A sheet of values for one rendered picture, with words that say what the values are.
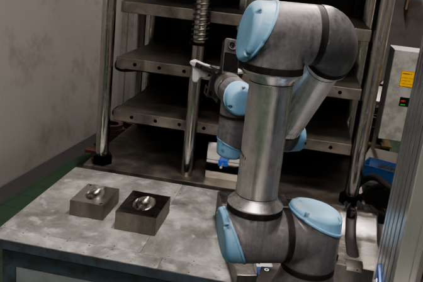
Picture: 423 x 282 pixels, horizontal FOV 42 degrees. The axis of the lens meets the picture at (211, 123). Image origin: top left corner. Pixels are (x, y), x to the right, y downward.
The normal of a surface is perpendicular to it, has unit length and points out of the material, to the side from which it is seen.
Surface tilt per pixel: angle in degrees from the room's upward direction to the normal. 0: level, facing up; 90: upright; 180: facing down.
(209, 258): 0
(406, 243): 90
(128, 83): 90
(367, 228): 28
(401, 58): 90
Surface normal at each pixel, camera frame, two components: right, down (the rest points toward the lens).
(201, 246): 0.10, -0.96
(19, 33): 0.96, 0.17
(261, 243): 0.24, 0.25
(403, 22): -0.25, 0.24
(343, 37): 0.55, 0.18
